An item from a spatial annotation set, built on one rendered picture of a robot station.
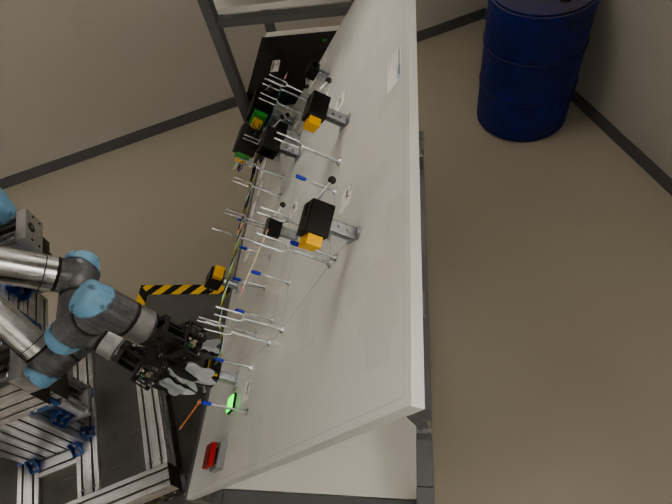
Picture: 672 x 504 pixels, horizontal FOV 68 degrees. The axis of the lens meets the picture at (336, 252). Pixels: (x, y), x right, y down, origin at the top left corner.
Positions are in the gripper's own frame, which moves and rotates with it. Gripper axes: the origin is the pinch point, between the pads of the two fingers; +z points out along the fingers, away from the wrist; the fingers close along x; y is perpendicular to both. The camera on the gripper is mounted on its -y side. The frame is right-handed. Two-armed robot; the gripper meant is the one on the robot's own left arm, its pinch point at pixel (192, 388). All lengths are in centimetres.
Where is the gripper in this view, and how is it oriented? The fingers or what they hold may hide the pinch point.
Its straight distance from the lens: 136.9
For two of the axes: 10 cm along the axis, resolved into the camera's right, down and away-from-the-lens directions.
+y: 1.0, 0.4, -9.9
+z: 8.2, 5.6, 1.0
